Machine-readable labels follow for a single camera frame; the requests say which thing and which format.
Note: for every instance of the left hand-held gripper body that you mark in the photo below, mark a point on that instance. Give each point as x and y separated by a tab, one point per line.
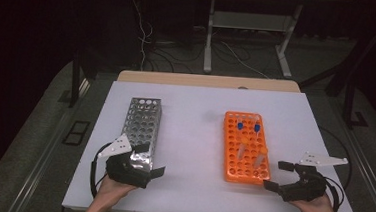
124	171

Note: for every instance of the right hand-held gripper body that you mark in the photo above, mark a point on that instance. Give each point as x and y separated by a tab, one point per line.
307	188

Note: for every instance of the silver metal test tube rack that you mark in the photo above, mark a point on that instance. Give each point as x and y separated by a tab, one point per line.
141	126

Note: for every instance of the orange-capped test tube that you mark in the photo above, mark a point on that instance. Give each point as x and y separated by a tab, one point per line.
244	141
264	151

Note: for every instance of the orange plastic test tube rack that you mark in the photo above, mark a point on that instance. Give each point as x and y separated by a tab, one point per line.
232	162

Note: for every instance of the person's left hand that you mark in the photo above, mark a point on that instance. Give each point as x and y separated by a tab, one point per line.
113	191

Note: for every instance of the person's right hand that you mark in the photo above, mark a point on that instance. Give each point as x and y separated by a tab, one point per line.
319	210

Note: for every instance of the black stand with diagonal brace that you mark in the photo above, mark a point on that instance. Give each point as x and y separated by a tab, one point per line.
350	97

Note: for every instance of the grey metal stand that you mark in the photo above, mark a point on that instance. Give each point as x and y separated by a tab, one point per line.
248	20

